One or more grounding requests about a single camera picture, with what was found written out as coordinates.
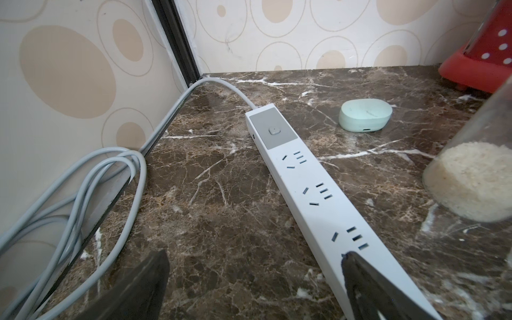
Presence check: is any red polka dot toaster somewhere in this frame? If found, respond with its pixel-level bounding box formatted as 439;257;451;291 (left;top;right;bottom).
439;1;511;93

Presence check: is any clear jar with rice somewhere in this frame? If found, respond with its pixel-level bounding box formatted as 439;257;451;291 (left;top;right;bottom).
422;79;511;223

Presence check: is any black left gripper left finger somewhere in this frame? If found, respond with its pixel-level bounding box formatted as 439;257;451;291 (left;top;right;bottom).
76;250;170;319

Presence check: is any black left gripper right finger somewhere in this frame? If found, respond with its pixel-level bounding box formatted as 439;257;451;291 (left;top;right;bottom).
341;251;430;320

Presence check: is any grey power strip cord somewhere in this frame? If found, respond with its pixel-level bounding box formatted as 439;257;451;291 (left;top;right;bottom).
0;77;257;320

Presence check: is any mint green earbud case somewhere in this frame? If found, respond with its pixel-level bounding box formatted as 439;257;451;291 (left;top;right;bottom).
339;99;393;133

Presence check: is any white power strip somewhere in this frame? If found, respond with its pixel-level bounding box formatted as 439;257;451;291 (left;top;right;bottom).
246;104;439;319

